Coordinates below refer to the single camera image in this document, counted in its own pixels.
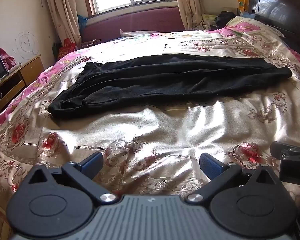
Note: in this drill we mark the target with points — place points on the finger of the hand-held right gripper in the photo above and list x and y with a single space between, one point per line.
281 150

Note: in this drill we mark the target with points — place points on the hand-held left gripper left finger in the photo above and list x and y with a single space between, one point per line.
93 163

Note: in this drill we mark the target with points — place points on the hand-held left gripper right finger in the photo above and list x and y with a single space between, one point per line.
211 167

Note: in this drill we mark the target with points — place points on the black pants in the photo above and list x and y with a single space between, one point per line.
165 82

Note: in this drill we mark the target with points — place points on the floral satin bedspread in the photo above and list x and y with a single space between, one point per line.
165 130

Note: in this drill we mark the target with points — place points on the wooden desk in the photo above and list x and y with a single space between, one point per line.
30 72

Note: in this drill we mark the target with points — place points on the red gift bag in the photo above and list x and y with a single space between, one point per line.
66 48

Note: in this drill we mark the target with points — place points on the floral pillow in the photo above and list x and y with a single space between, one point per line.
255 25

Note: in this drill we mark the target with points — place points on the pink cloth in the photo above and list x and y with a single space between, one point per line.
9 61

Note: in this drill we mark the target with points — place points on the white cloth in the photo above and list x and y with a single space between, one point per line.
137 32

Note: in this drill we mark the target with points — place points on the blue plastic bag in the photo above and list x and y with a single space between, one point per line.
81 22

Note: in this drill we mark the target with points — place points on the dark clothes pile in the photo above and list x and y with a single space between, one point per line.
226 18

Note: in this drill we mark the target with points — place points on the dark wooden headboard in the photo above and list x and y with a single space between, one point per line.
277 7

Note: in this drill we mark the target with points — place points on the pale clothes pile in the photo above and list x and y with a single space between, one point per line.
205 21

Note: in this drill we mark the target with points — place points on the beige patterned curtain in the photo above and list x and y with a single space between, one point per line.
187 2
62 10

